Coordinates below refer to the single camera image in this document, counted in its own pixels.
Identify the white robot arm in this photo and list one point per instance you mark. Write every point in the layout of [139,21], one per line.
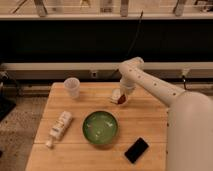
[190,118]

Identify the black smartphone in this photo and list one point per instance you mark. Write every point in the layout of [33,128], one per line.
[136,150]

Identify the red pepper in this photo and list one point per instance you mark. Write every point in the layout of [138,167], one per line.
[122,99]

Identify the white plastic bottle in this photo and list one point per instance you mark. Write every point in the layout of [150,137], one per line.
[58,129]

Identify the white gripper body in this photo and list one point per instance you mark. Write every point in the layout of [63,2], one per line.
[126,87]

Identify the green bowl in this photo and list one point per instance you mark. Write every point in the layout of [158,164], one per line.
[100,128]

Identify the white sponge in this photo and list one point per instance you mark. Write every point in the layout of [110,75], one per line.
[115,96]

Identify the clear plastic cup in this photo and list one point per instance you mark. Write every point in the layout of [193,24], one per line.
[72,85]

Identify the white wall outlet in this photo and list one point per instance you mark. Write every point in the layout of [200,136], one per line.
[94,74]

